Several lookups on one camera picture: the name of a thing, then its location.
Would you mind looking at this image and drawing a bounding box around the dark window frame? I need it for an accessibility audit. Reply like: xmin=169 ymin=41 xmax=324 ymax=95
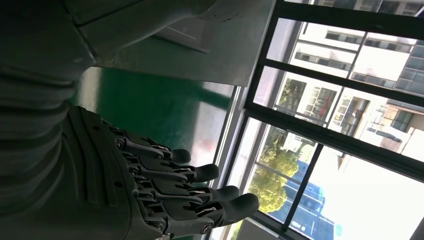
xmin=221 ymin=0 xmax=424 ymax=240

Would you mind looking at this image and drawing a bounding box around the green conveyor belt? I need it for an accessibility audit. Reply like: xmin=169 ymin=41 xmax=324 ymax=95
xmin=74 ymin=67 xmax=235 ymax=168

